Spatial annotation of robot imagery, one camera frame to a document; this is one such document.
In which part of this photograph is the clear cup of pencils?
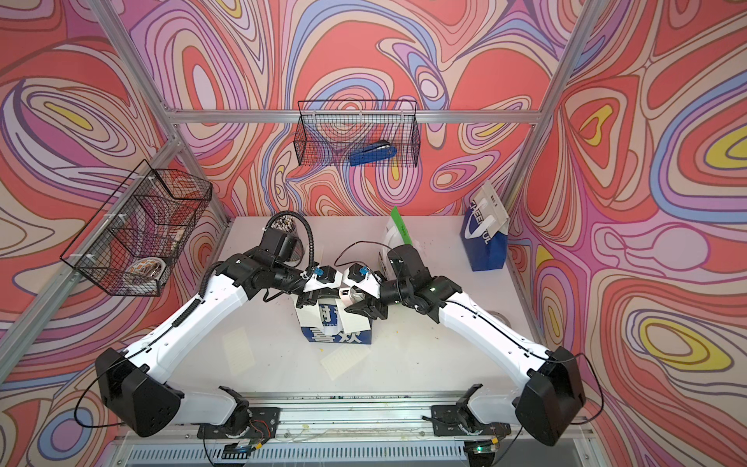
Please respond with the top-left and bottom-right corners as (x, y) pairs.
(266, 211), (299, 235)

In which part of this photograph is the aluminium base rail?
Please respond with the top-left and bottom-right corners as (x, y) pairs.
(101, 392), (607, 466)

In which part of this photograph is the green white paper bag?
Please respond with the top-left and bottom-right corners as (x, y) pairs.
(383, 206), (414, 248)

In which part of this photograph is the black wire basket left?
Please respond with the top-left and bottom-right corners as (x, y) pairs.
(60, 161), (213, 297)

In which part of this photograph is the tape roll in basket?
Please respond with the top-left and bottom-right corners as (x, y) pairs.
(124, 257), (167, 290)

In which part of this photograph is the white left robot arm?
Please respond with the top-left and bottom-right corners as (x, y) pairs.
(95, 229), (342, 438)

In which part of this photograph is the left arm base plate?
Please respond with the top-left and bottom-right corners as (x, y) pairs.
(198, 407), (281, 442)

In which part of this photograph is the blue white paper bag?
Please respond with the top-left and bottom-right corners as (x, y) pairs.
(295, 291), (373, 346)

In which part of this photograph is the black wire basket back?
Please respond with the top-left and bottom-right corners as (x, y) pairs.
(293, 98), (421, 167)

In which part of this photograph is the blue stapler in basket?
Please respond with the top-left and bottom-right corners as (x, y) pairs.
(348, 140), (397, 167)

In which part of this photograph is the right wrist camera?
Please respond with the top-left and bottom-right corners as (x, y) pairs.
(342, 263), (381, 299)

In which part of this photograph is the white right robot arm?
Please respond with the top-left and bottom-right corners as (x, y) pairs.
(342, 244), (587, 447)

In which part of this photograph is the white tape roll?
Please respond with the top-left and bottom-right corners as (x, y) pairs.
(488, 311), (512, 329)

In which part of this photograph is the black wire basket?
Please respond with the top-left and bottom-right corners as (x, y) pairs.
(293, 98), (421, 167)
(60, 161), (213, 297)

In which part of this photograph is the dark blue paper bag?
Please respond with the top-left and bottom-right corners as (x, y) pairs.
(461, 182), (510, 272)

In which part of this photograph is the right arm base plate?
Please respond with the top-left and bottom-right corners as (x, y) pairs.
(422, 404), (512, 439)

